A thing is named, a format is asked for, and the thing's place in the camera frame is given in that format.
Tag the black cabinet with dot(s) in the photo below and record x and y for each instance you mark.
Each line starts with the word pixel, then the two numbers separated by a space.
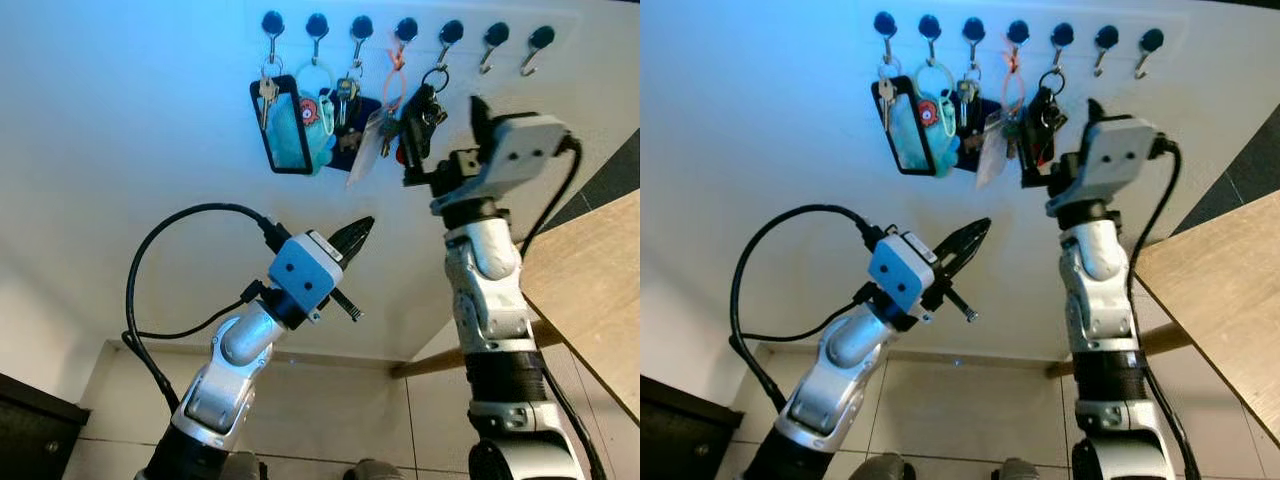
pixel 675 435
pixel 35 430

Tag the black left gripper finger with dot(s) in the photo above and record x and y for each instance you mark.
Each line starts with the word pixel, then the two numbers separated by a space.
pixel 358 248
pixel 960 240
pixel 970 254
pixel 350 234

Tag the navy pouch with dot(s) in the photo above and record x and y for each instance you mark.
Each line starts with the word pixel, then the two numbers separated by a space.
pixel 365 115
pixel 990 112

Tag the black knob metal wall hook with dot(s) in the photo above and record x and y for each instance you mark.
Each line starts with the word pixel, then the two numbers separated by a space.
pixel 1062 33
pixel 450 31
pixel 272 20
pixel 406 28
pixel 496 35
pixel 1152 40
pixel 361 25
pixel 1106 37
pixel 1018 30
pixel 929 25
pixel 973 27
pixel 885 22
pixel 316 23
pixel 541 38

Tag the wooden table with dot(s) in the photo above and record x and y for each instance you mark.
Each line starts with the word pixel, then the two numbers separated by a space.
pixel 600 290
pixel 1220 290

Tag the white hook rail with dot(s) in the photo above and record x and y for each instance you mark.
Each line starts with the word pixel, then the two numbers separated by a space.
pixel 907 24
pixel 294 22

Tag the grey robot right leg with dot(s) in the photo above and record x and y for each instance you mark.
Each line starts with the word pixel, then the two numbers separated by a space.
pixel 375 470
pixel 1018 471

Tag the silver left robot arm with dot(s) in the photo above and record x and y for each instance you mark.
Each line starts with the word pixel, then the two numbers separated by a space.
pixel 850 345
pixel 245 340

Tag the black frame card holder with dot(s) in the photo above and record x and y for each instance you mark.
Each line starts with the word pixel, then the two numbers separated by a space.
pixel 256 125
pixel 898 135

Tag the blue headed key bunch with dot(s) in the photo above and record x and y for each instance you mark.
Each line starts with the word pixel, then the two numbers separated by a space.
pixel 345 95
pixel 966 96

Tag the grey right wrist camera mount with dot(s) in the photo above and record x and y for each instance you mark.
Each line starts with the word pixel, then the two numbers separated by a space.
pixel 525 150
pixel 1120 152

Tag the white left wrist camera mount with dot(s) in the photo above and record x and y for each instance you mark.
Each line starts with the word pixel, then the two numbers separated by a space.
pixel 300 270
pixel 900 272

